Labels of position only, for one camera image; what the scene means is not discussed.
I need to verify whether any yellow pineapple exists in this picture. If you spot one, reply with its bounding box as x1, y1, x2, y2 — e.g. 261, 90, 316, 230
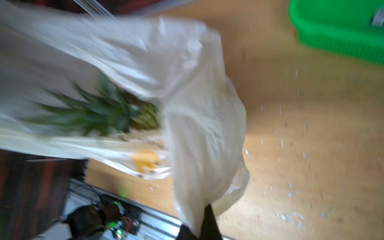
26, 73, 160, 137

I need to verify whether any green plastic basket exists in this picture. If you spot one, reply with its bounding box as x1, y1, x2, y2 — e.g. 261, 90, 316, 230
289, 1, 384, 65

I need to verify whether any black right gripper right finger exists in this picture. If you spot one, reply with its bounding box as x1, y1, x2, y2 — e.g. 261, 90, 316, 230
199, 205, 223, 240

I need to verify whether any white plastic bag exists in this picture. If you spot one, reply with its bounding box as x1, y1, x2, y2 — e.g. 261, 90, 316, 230
1, 1, 250, 237

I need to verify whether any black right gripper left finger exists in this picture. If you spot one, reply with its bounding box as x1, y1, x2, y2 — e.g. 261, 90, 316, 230
176, 225, 199, 240

